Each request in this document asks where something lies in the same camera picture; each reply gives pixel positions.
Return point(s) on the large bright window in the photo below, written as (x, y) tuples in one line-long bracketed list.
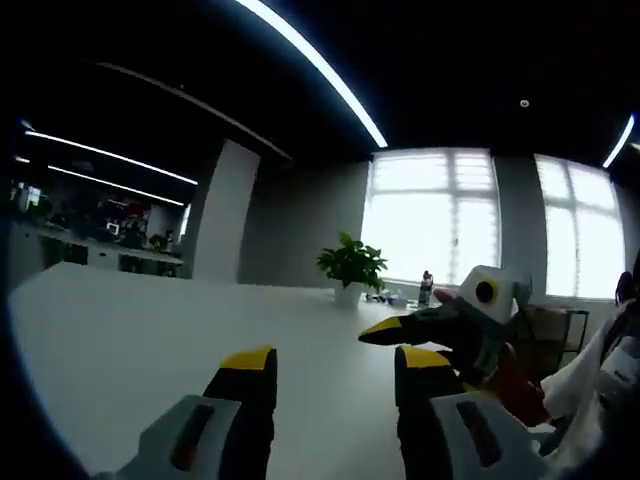
[(580, 230), (430, 225)]

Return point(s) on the person's right hand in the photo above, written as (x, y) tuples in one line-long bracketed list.
[(520, 395)]

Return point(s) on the pile of small items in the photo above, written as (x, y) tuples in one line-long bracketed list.
[(395, 299)]

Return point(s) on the long ceiling light strip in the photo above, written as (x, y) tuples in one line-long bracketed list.
[(310, 70)]

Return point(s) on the brown cardboard box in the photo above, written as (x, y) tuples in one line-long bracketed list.
[(545, 330)]

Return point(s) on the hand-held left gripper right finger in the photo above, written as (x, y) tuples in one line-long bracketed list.
[(420, 400)]

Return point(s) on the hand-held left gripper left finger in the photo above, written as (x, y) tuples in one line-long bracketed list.
[(250, 395)]

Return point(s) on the dark drink bottle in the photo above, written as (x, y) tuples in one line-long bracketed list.
[(425, 289)]

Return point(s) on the green potted plant white pot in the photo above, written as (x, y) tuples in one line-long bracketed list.
[(350, 265)]

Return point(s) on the row of white office desks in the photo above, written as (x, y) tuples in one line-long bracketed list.
[(100, 252)]

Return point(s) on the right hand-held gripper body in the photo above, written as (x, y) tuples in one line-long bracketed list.
[(500, 305)]

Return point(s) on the white chest-worn device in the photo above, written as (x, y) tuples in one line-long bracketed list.
[(622, 365)]

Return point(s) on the round ceiling smoke detector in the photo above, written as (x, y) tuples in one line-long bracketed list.
[(524, 102)]

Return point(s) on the person's white shirt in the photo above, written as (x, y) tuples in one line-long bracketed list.
[(575, 395)]

